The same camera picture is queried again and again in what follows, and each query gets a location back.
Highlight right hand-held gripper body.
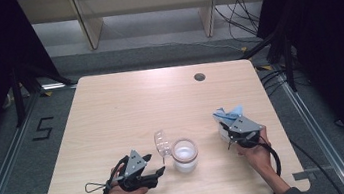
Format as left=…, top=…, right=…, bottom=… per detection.
left=225, top=113, right=266, bottom=152

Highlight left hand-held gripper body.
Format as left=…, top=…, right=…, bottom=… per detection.
left=113, top=146, right=160, bottom=194

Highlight blue and white bag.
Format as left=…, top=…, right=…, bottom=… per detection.
left=211, top=103, right=249, bottom=147

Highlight clear glass pitcher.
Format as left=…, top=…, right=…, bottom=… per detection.
left=152, top=124, right=202, bottom=177

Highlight person's right hand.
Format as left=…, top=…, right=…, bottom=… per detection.
left=234, top=124, right=276, bottom=177

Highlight yellow black tape marker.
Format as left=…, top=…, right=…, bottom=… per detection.
left=256, top=63, right=274, bottom=74
left=40, top=89, right=55, bottom=99

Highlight black metal stand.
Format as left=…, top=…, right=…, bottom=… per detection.
left=235, top=23, right=300, bottom=100
left=7, top=55, right=82, bottom=130

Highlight grey tape piece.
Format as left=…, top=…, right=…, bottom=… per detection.
left=292, top=169, right=317, bottom=183

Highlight black left wrist strap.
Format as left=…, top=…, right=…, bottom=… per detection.
left=96, top=154, right=135, bottom=194

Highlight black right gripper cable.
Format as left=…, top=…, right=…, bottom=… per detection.
left=256, top=138, right=287, bottom=194

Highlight thin wire loop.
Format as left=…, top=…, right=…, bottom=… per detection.
left=84, top=179, right=112, bottom=194

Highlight black floor cables by stand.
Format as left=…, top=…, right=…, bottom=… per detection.
left=257, top=64, right=312, bottom=98

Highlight round table cable grommet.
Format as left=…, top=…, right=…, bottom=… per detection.
left=192, top=71, right=207, bottom=84

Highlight black floor cable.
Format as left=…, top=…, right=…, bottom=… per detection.
left=289, top=133, right=344, bottom=194

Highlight thin grey floor cable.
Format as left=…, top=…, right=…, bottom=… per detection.
left=148, top=31, right=247, bottom=64

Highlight bundle of black cables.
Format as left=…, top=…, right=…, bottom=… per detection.
left=212, top=0, right=265, bottom=44

